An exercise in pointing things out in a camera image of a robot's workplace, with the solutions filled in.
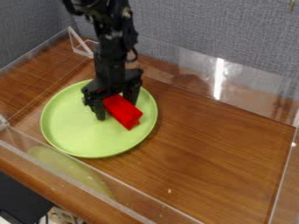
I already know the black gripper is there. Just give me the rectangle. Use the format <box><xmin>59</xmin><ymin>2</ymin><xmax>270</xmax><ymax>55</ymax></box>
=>
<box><xmin>80</xmin><ymin>68</ymin><xmax>144</xmax><ymax>121</ymax></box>

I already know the red block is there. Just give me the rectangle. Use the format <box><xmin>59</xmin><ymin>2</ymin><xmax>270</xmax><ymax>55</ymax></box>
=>
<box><xmin>103</xmin><ymin>94</ymin><xmax>144</xmax><ymax>130</ymax></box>

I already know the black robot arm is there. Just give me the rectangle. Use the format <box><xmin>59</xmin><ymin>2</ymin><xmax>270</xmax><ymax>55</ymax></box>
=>
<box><xmin>62</xmin><ymin>0</ymin><xmax>144</xmax><ymax>121</ymax></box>

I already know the green round plate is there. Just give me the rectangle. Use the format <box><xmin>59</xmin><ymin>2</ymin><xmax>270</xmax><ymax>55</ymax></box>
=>
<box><xmin>39</xmin><ymin>79</ymin><xmax>159</xmax><ymax>159</ymax></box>

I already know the black box under table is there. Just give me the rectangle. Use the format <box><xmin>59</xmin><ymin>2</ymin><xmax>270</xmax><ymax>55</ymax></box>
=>
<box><xmin>0</xmin><ymin>172</ymin><xmax>54</xmax><ymax>224</ymax></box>

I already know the black cable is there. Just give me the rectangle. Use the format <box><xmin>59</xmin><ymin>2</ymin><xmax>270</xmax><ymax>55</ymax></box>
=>
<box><xmin>126</xmin><ymin>46</ymin><xmax>140</xmax><ymax>63</ymax></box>

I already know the clear acrylic corner bracket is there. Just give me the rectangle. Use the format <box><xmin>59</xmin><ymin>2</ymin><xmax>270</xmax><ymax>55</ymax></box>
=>
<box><xmin>68</xmin><ymin>26</ymin><xmax>94</xmax><ymax>59</ymax></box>

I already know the clear acrylic enclosure wall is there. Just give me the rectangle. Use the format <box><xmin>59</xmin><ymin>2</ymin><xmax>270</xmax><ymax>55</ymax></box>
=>
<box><xmin>0</xmin><ymin>31</ymin><xmax>299</xmax><ymax>224</ymax></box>

